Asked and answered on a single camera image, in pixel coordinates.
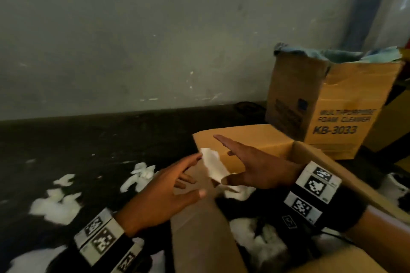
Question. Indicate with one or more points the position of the person's left hand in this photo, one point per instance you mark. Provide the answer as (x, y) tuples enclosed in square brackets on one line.
[(153, 199)]

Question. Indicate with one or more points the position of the person's right hand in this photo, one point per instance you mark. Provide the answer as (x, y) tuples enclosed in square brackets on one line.
[(266, 172)]

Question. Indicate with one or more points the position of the person's left thumb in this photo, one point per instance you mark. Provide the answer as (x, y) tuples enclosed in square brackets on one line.
[(190, 197)]

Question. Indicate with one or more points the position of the person's right thumb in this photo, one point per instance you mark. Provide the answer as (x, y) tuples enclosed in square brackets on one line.
[(233, 180)]

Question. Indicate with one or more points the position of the white paper scrap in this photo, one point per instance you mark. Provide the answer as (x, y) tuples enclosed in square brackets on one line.
[(214, 164)]

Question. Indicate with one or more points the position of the person's right forearm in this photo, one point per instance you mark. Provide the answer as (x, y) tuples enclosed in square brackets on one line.
[(381, 240)]

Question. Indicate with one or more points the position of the open plain cardboard box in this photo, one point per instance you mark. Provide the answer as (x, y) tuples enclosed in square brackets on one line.
[(205, 237)]

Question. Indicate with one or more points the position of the black cloth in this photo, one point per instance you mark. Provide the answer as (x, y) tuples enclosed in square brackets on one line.
[(275, 208)]

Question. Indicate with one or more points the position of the heap of white scraps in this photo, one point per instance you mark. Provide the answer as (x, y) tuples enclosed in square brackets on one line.
[(256, 237)]

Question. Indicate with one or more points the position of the right wrist marker band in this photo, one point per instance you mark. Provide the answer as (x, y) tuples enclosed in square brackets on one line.
[(320, 196)]

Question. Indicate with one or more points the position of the wrist marker band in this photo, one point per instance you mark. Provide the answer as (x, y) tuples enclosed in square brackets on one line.
[(102, 239), (320, 196)]

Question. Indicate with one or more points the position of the left wrist marker band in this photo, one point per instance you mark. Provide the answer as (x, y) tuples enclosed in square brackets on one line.
[(102, 239)]

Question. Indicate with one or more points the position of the printed brown cardboard box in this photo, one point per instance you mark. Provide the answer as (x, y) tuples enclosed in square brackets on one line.
[(336, 103)]

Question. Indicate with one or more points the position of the scattered white paper scraps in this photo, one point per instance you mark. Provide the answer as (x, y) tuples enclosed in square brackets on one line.
[(54, 207)]

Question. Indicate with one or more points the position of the white crumpled bag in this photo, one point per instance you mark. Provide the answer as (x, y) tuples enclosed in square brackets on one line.
[(394, 188)]

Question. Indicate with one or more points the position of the blue cloth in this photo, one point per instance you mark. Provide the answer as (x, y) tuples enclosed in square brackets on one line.
[(339, 53)]

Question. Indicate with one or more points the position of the plain brown carton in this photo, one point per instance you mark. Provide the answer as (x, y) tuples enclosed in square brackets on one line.
[(389, 122)]

